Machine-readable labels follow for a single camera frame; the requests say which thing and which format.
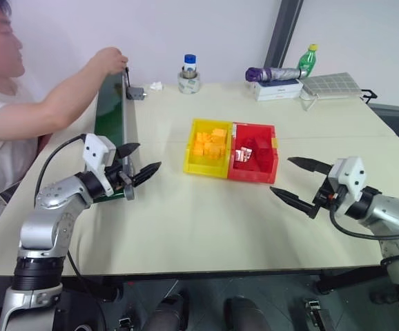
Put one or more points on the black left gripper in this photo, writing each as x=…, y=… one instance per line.
x=119, y=174

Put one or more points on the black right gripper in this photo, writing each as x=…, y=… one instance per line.
x=328, y=197

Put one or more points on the person's bare right forearm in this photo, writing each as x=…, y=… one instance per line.
x=58, y=100

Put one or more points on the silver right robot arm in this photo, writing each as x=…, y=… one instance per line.
x=392, y=220

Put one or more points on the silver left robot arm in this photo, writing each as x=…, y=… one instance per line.
x=49, y=210

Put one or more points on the green conveyor belt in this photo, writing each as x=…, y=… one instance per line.
x=111, y=110

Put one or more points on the person's right hand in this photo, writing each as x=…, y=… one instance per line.
x=111, y=60

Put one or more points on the red plastic bin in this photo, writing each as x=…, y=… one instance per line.
x=254, y=153

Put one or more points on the yellow plastic bin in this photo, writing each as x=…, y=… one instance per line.
x=206, y=150

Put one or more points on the crumpled white tissue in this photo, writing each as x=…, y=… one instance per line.
x=156, y=86

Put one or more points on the white tape roll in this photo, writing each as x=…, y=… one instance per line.
x=189, y=83

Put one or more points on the white flat carton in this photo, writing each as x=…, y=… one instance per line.
x=277, y=90

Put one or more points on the grey gridded tray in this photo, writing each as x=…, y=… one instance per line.
x=332, y=84

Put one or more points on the white bottle with blue cap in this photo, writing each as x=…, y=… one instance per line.
x=189, y=63

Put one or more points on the purple folded umbrella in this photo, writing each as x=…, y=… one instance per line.
x=272, y=73

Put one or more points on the green plastic bottle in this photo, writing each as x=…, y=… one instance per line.
x=308, y=60

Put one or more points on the dark flat tablet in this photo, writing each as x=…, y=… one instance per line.
x=9, y=192

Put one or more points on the dark rounded shape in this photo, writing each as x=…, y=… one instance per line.
x=166, y=312

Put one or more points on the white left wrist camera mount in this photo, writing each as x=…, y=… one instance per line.
x=97, y=151

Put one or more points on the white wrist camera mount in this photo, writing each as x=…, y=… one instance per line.
x=349, y=176
x=97, y=151

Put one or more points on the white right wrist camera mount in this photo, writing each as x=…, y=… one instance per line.
x=349, y=176

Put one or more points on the black metal bracket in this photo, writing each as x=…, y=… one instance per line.
x=368, y=94

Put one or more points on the dark grey wall pillar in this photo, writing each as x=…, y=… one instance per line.
x=284, y=34

